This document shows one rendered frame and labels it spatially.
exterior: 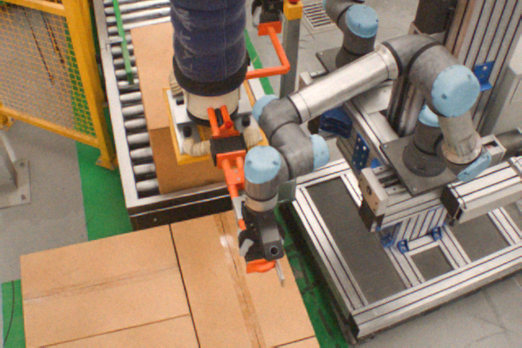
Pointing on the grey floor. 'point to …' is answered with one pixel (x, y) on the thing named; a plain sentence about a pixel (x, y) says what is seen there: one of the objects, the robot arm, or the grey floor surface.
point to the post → (290, 45)
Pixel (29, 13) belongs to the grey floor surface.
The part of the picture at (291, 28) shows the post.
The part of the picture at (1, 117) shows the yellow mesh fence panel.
